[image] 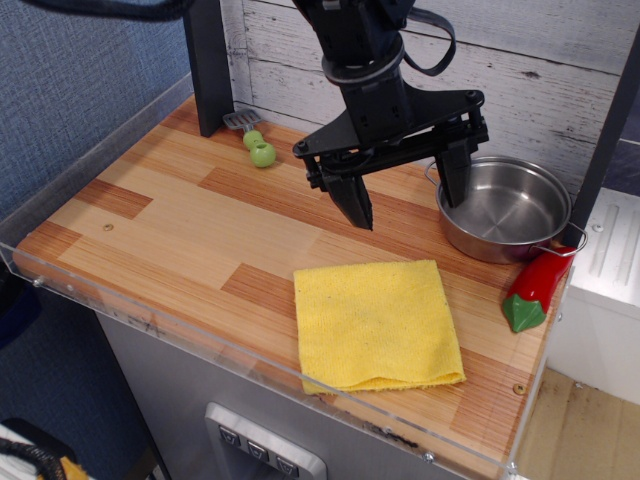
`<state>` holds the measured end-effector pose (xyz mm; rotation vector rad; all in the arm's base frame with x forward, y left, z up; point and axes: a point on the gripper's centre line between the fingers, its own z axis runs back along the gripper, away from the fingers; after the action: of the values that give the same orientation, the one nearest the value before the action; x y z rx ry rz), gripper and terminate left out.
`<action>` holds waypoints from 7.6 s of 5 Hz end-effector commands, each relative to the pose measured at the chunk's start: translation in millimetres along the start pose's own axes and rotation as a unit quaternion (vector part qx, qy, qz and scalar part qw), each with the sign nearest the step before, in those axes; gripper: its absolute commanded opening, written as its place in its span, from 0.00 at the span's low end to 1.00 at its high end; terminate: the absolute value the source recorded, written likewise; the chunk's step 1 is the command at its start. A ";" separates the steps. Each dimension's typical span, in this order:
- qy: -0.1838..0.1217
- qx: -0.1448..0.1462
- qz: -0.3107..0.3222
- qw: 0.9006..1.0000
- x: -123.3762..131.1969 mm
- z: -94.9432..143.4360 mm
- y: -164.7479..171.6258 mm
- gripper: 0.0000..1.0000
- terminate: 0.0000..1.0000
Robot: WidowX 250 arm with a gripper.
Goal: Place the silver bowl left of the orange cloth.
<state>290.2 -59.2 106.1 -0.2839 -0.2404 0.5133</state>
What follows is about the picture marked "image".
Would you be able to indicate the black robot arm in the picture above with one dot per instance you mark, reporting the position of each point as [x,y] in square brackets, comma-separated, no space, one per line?
[361,40]

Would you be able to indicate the dark grey right post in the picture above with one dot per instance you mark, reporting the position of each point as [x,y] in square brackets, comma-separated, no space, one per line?
[610,135]

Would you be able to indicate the red toy chili pepper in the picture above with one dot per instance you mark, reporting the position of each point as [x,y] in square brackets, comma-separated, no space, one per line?
[529,298]

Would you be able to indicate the dark grey post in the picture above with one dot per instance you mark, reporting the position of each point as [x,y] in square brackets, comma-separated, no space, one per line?
[206,43]
[610,135]

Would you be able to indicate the dark grey left post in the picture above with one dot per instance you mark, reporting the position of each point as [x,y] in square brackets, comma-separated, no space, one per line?
[206,43]

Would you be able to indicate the green handled toy spatula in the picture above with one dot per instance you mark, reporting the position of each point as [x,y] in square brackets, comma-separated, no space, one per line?
[262,154]

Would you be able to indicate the white side cabinet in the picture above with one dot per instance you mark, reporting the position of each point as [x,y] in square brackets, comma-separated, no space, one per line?
[595,341]

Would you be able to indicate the silver toy appliance cabinet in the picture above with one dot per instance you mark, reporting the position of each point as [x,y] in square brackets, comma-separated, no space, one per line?
[173,381]

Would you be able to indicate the clear acrylic table guard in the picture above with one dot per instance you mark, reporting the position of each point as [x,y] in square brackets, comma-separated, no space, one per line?
[180,232]

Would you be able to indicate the stainless steel pot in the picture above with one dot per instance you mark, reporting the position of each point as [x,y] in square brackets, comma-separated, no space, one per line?
[513,212]

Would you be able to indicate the silver dispenser button panel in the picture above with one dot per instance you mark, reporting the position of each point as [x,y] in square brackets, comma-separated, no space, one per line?
[246,450]

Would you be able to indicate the yellow cloth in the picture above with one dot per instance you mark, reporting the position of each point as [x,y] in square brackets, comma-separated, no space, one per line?
[375,327]

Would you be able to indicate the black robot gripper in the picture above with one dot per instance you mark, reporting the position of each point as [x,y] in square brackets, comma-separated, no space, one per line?
[388,123]

